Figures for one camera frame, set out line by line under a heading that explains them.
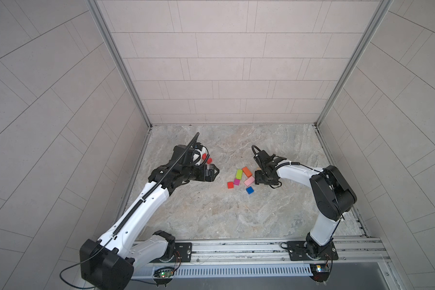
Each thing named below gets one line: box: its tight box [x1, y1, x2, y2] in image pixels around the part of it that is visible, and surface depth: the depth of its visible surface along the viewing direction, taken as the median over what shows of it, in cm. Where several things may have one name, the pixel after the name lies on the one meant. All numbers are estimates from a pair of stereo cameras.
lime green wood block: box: [235, 169, 244, 181], surface depth 95 cm
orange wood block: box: [241, 166, 253, 178], surface depth 96 cm
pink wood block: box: [244, 175, 255, 187], surface depth 92 cm
